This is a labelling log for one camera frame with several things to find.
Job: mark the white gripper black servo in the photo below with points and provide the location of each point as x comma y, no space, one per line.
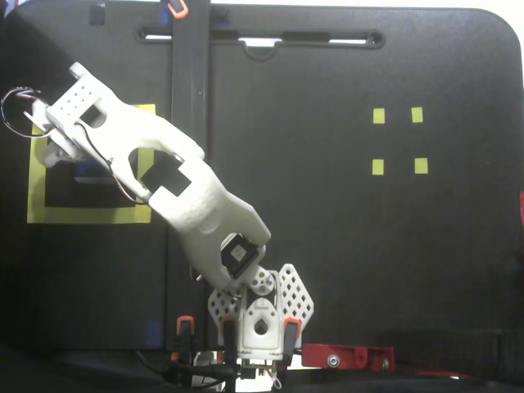
52,157

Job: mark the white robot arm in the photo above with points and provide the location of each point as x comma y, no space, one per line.
184,213

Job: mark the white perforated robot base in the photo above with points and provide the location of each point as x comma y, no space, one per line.
268,344

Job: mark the yellow tape square outline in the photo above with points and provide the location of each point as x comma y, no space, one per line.
82,215

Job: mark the long black table strip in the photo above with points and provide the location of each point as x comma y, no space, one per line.
188,61

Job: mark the orange spring clamp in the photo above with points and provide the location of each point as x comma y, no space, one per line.
178,11

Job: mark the red metal corner bracket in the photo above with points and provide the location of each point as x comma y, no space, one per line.
352,356

